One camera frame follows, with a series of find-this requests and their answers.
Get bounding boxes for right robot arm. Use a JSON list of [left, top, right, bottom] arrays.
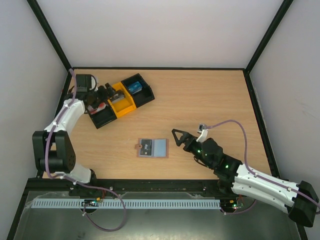
[[171, 129, 319, 228]]

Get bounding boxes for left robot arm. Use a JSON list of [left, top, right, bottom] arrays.
[[32, 69, 120, 198]]

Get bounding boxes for black VIP card stack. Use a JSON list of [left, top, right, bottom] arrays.
[[111, 91, 126, 104]]

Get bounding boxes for white red card stack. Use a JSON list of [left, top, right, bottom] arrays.
[[87, 102, 106, 115]]

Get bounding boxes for blue card stack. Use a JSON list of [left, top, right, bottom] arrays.
[[125, 81, 143, 95]]

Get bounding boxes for yellow middle bin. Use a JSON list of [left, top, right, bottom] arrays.
[[108, 82, 137, 118]]

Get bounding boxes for left black bin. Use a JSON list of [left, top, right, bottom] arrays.
[[85, 105, 117, 129]]

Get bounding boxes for grey metal front plate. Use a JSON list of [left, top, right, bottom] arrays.
[[14, 191, 300, 240]]

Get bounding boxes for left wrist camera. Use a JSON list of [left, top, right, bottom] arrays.
[[90, 75, 99, 91]]

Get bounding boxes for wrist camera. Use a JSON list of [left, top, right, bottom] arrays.
[[196, 123, 209, 143], [90, 75, 99, 91]]

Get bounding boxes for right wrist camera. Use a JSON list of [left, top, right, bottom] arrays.
[[196, 123, 209, 143]]

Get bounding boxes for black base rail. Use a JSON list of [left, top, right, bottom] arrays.
[[23, 178, 237, 199]]

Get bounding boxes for black enclosure frame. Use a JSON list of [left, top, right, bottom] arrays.
[[7, 0, 294, 240]]

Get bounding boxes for light blue cable duct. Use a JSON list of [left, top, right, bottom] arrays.
[[31, 198, 221, 210]]

